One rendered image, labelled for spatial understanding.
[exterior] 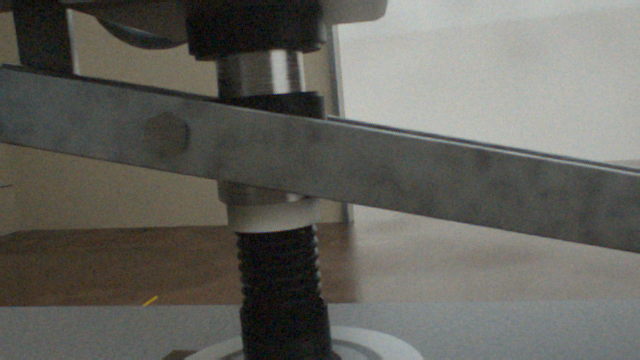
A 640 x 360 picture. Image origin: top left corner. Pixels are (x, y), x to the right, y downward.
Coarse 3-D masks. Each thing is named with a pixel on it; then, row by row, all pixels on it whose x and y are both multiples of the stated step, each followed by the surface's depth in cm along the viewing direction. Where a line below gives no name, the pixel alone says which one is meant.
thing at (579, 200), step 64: (0, 128) 42; (64, 128) 42; (128, 128) 42; (192, 128) 41; (256, 128) 41; (320, 128) 41; (384, 128) 51; (320, 192) 41; (384, 192) 41; (448, 192) 41; (512, 192) 40; (576, 192) 40
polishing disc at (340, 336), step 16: (336, 336) 57; (352, 336) 56; (368, 336) 56; (384, 336) 56; (208, 352) 55; (224, 352) 55; (240, 352) 55; (336, 352) 53; (352, 352) 53; (368, 352) 52; (384, 352) 52; (400, 352) 52; (416, 352) 51
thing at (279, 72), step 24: (216, 72) 46; (240, 72) 44; (264, 72) 43; (288, 72) 44; (240, 96) 43; (264, 96) 43; (288, 96) 43; (312, 96) 44; (240, 192) 44; (264, 192) 44
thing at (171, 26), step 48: (96, 0) 36; (144, 0) 36; (192, 0) 37; (240, 0) 39; (288, 0) 40; (336, 0) 42; (384, 0) 45; (192, 48) 44; (240, 48) 42; (288, 48) 44
